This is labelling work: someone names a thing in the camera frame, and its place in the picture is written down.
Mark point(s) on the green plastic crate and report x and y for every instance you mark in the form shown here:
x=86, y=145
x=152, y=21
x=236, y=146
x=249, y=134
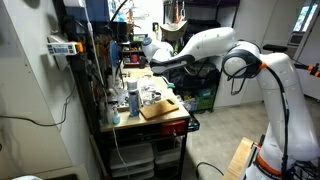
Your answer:
x=205, y=100

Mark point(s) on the small wooden box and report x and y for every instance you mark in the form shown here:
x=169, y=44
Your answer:
x=121, y=106

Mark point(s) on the beige hat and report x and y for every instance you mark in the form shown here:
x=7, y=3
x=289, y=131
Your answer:
x=173, y=30

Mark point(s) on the wooden top workbench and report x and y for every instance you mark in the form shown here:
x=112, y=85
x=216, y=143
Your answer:
x=143, y=124

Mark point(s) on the light wooden plank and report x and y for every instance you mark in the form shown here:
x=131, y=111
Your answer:
x=238, y=160

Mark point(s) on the white bottle blue label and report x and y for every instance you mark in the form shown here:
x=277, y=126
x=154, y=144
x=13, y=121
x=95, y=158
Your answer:
x=134, y=100

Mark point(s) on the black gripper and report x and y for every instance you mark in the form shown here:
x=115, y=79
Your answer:
x=159, y=69

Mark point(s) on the clear plastic bags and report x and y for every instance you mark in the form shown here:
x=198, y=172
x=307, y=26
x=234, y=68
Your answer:
x=148, y=83

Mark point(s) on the dark blue suitcase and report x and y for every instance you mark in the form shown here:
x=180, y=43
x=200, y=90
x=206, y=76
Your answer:
x=200, y=25

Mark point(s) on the white door with window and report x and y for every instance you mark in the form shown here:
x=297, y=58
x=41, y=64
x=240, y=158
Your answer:
x=308, y=16

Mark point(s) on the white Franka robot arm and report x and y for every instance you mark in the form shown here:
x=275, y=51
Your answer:
x=293, y=100

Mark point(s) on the green and white brush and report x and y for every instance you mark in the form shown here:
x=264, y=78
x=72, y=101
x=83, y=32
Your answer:
x=171, y=86

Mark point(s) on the wooden cubby organizer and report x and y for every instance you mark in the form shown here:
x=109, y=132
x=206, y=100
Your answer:
x=133, y=53

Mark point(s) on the round metal tin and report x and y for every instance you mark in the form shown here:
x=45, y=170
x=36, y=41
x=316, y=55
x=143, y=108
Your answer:
x=157, y=96

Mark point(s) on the white power strip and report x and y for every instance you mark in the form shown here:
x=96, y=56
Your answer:
x=61, y=49

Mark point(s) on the grey plastic basket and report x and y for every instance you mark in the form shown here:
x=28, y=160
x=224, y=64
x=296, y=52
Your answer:
x=190, y=105

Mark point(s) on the brown wooden board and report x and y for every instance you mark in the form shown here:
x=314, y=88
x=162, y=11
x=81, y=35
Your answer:
x=156, y=110

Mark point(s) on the black metal shelving rack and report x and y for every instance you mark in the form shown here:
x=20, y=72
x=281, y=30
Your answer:
x=213, y=2

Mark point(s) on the black tool tray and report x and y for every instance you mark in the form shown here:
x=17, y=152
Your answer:
x=193, y=123

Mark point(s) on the black cylinder cup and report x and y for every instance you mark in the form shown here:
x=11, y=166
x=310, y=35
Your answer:
x=142, y=62

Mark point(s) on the white storage bin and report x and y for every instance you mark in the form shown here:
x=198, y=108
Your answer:
x=131, y=160
x=166, y=156

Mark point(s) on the small blue bottle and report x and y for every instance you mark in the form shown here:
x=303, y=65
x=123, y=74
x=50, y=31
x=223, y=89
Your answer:
x=116, y=118

